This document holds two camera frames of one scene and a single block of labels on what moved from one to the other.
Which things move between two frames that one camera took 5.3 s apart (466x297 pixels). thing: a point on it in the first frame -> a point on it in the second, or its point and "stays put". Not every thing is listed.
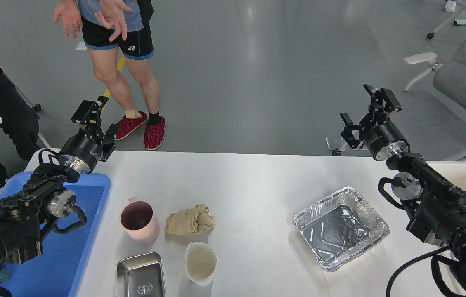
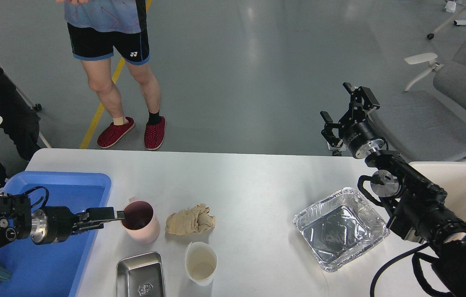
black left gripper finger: x=111 y=133 -> x=100 y=226
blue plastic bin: x=60 y=270 stays put
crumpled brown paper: x=192 y=221 stays put
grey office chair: x=449 y=113 stays put
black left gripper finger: x=88 y=112 -> x=97 y=214
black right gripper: x=384 y=141 -> x=360 y=135
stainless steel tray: x=140 y=275 stays put
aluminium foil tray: x=340 y=227 stays put
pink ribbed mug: x=139 y=221 stays put
